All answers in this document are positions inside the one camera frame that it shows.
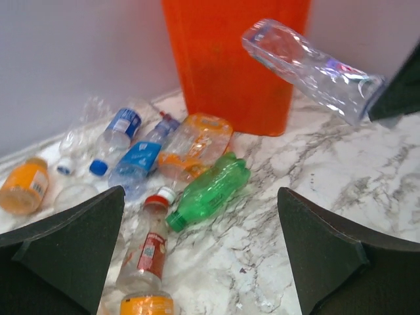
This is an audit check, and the clear crushed bottle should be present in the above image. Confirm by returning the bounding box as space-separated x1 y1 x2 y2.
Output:
241 19 385 125
59 96 111 159

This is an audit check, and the large crushed orange bottle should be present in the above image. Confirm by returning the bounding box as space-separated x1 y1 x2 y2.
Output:
157 113 234 182

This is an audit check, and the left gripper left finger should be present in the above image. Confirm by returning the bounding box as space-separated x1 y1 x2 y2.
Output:
1 186 125 314

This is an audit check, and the orange plastic bin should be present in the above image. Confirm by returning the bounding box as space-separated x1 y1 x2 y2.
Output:
161 0 311 137

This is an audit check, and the small red label bottle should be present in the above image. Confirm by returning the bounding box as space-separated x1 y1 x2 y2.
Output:
116 187 176 294

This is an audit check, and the small orange juice bottle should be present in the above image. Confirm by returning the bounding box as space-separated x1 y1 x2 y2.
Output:
1 157 49 215

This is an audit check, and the white bottle cap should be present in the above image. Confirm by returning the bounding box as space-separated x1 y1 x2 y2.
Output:
56 157 75 175

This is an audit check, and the blue label bottle top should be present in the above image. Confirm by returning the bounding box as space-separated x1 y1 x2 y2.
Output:
94 108 142 161

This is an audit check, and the blue bottle cap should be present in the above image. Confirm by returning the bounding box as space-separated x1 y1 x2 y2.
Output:
89 159 108 177

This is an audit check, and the clear crushed bottle back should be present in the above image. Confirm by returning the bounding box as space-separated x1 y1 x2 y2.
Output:
59 96 111 159

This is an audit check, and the green sprite bottle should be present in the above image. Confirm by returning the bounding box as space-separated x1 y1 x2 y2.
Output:
166 152 251 232

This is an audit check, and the blue label water bottle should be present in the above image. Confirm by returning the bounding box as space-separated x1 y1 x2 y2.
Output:
108 115 180 202

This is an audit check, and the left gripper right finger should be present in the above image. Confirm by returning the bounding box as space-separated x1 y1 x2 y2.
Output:
278 187 419 314

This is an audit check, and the red screwdriver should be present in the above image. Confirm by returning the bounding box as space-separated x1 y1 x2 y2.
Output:
150 103 173 121

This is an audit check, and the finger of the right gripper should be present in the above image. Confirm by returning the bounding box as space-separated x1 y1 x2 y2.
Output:
367 43 419 128

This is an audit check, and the clear plastic cup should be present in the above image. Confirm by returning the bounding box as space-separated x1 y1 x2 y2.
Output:
54 183 98 211

